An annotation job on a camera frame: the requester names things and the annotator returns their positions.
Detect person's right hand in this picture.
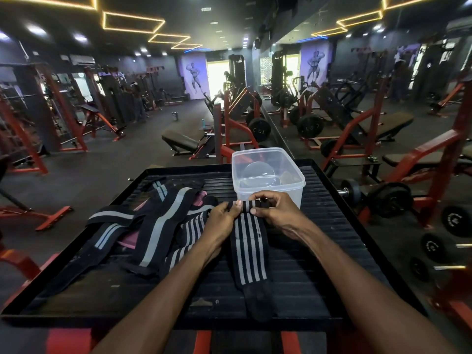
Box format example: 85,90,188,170
249,190,315,242

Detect person's left hand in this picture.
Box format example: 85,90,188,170
201,200,244,257

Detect black white-striped wrist wrap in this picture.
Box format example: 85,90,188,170
226,200,278,323
162,208,222,279

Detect person's right forearm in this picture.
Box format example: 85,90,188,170
293,221,461,354

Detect person's left forearm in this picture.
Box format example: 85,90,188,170
90,241,226,354

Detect clear plastic container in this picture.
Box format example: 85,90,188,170
231,147,307,211

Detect black wrap wide grey stripe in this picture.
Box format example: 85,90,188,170
120,182,214,278

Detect black ribbed platform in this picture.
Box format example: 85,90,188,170
0,158,429,333

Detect black incline bench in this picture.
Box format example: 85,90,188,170
161,128,208,157

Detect red plate-loaded machine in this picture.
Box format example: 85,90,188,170
211,88,273,163

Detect pink wrist wrap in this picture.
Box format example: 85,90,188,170
117,191,209,251

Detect black wrap single white stripe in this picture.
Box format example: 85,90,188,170
86,205,147,227

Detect large black dumbbell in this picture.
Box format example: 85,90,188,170
337,178,414,219

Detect red black leg press machine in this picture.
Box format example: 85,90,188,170
320,75,415,181

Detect black wrap two blue stripes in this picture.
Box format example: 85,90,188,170
22,179,170,311

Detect red adjustable bench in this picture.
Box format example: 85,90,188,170
78,102,127,143

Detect small black dumbbell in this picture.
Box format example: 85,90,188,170
420,232,472,264
409,257,467,283

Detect red machine floor leg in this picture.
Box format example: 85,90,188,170
0,187,74,232

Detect red squat rack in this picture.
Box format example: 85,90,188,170
0,62,90,174

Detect orange ceiling light frames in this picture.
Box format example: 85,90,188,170
311,0,443,38
0,0,204,51

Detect black cable machine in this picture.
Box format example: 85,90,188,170
227,54,247,93

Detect bodybuilder wall poster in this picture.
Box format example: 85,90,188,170
180,52,210,100

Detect red bench press frame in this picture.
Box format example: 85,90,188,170
382,80,472,230

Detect red platform support frame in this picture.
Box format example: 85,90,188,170
0,247,303,354

